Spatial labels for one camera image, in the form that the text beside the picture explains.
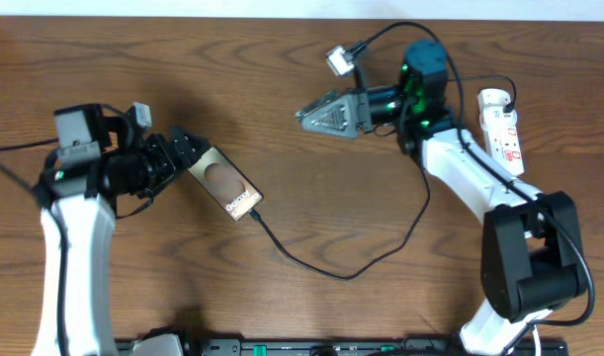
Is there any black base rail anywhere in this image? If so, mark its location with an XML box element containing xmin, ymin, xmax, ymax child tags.
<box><xmin>116</xmin><ymin>325</ymin><xmax>569</xmax><ymax>356</ymax></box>

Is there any white power strip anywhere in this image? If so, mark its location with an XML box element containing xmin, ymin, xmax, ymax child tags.
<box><xmin>477</xmin><ymin>88</ymin><xmax>524</xmax><ymax>177</ymax></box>

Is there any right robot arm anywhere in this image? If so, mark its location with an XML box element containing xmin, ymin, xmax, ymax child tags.
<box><xmin>297</xmin><ymin>40</ymin><xmax>595</xmax><ymax>355</ymax></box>

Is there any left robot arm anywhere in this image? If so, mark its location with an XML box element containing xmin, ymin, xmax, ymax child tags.
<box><xmin>33</xmin><ymin>103</ymin><xmax>211</xmax><ymax>355</ymax></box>

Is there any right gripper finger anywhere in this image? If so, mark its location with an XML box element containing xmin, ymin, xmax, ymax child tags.
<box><xmin>300</xmin><ymin>93</ymin><xmax>358</xmax><ymax>139</ymax></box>
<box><xmin>295</xmin><ymin>90</ymin><xmax>338</xmax><ymax>122</ymax></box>

